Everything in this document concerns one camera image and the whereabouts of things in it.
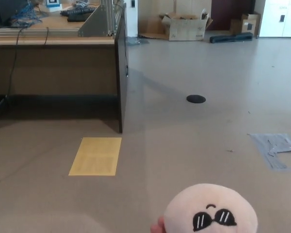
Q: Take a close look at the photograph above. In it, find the person's bare hand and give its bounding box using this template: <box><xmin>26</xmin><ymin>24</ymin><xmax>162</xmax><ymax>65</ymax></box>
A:
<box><xmin>150</xmin><ymin>216</ymin><xmax>167</xmax><ymax>233</ymax></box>

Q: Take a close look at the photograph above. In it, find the pink plush dumpling with sunglasses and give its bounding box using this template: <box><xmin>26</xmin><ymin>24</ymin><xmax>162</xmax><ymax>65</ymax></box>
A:
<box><xmin>163</xmin><ymin>183</ymin><xmax>259</xmax><ymax>233</ymax></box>

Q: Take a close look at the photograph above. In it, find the yellow paper sheet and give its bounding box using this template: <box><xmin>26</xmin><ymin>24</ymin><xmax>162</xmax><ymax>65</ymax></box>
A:
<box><xmin>68</xmin><ymin>137</ymin><xmax>122</xmax><ymax>176</ymax></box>

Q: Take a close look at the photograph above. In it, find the grey tape patch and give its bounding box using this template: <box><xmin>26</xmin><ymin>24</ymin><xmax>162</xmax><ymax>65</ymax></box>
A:
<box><xmin>247</xmin><ymin>133</ymin><xmax>291</xmax><ymax>173</ymax></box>

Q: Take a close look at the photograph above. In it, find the black round floor cover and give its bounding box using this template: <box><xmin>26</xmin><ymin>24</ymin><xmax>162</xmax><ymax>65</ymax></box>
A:
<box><xmin>186</xmin><ymin>94</ymin><xmax>206</xmax><ymax>103</ymax></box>

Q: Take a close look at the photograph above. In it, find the clear plastic bag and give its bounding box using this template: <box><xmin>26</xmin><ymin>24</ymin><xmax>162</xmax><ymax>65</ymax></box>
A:
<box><xmin>127</xmin><ymin>37</ymin><xmax>150</xmax><ymax>46</ymax></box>

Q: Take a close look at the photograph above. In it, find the wooden desk with dark panels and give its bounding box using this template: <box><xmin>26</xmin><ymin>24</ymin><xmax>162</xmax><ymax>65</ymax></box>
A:
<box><xmin>0</xmin><ymin>9</ymin><xmax>129</xmax><ymax>133</ymax></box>

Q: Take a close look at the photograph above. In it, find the flat cardboard sheet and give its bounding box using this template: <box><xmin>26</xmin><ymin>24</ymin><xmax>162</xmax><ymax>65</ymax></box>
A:
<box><xmin>138</xmin><ymin>18</ymin><xmax>170</xmax><ymax>39</ymax></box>

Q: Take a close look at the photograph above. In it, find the large open cardboard box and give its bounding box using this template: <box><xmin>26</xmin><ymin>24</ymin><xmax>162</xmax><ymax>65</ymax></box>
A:
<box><xmin>159</xmin><ymin>9</ymin><xmax>213</xmax><ymax>41</ymax></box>

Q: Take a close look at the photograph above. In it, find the dark bag on floor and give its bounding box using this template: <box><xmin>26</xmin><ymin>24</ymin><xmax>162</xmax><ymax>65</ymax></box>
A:
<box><xmin>210</xmin><ymin>33</ymin><xmax>254</xmax><ymax>44</ymax></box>

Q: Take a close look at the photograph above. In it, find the white pillar panel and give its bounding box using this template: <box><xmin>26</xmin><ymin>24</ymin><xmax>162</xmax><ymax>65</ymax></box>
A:
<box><xmin>125</xmin><ymin>0</ymin><xmax>139</xmax><ymax>38</ymax></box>

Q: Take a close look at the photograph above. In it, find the small cardboard box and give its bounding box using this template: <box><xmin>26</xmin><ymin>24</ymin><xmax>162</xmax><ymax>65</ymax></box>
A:
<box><xmin>230</xmin><ymin>12</ymin><xmax>261</xmax><ymax>37</ymax></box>

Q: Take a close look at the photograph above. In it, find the dark red door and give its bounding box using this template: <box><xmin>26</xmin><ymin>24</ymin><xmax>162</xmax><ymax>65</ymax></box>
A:
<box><xmin>210</xmin><ymin>0</ymin><xmax>255</xmax><ymax>31</ymax></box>

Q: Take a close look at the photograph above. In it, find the black keyboard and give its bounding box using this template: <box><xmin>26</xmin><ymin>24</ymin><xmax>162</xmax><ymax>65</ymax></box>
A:
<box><xmin>60</xmin><ymin>6</ymin><xmax>97</xmax><ymax>17</ymax></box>
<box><xmin>67</xmin><ymin>13</ymin><xmax>88</xmax><ymax>22</ymax></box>

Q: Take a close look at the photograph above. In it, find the white cabinet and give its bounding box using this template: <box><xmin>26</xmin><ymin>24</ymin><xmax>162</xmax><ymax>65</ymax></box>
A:
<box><xmin>259</xmin><ymin>0</ymin><xmax>291</xmax><ymax>38</ymax></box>

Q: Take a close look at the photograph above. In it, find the white box with marker tag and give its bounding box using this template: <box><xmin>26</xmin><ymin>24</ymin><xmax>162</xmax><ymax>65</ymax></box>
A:
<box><xmin>45</xmin><ymin>0</ymin><xmax>61</xmax><ymax>14</ymax></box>

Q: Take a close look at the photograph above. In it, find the black monitor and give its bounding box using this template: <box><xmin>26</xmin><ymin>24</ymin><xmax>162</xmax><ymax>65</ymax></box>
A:
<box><xmin>0</xmin><ymin>0</ymin><xmax>31</xmax><ymax>26</ymax></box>

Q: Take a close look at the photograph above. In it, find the thin black hanging cable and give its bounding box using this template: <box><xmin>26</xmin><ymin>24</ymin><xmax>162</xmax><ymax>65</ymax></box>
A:
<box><xmin>122</xmin><ymin>3</ymin><xmax>130</xmax><ymax>78</ymax></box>

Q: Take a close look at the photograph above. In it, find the long black desk cable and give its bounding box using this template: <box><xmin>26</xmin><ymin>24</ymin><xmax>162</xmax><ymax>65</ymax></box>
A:
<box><xmin>4</xmin><ymin>26</ymin><xmax>24</xmax><ymax>98</ymax></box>

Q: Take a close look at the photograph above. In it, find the blue cable tangle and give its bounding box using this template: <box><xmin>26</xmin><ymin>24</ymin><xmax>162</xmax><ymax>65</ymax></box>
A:
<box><xmin>11</xmin><ymin>1</ymin><xmax>43</xmax><ymax>26</ymax></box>

